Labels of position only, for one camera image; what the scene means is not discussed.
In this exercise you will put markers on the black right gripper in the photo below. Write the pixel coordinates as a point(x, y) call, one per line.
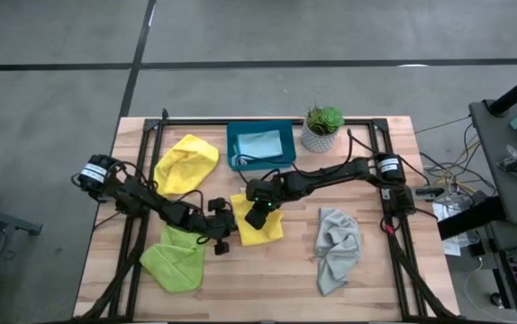
point(256, 219)

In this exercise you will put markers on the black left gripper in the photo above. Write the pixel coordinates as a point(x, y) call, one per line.
point(215, 225)

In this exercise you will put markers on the yellow microfiber towel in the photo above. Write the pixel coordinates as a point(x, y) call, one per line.
point(263, 236)
point(186, 164)

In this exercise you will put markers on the light blue microfiber towel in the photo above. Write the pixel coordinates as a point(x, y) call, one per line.
point(258, 144)

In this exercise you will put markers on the grey waffle microfiber towel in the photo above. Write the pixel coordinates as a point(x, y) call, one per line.
point(337, 252)

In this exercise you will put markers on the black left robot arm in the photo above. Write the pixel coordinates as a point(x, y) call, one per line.
point(137, 198)

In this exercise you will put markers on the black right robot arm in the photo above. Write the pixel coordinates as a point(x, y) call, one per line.
point(330, 173)

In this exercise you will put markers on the lime green microfiber towel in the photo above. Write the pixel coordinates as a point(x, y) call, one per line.
point(173, 270)

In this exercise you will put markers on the teal plastic bin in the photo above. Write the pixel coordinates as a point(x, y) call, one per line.
point(289, 144)

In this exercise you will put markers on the potted succulent plant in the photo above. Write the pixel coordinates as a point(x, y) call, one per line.
point(323, 121)

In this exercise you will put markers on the white paper sheets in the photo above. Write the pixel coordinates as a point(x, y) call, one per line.
point(450, 211)

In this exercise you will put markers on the black desk crossbar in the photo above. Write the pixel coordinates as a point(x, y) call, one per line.
point(465, 220)

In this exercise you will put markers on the grey side desk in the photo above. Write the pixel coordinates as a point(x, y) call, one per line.
point(492, 180)

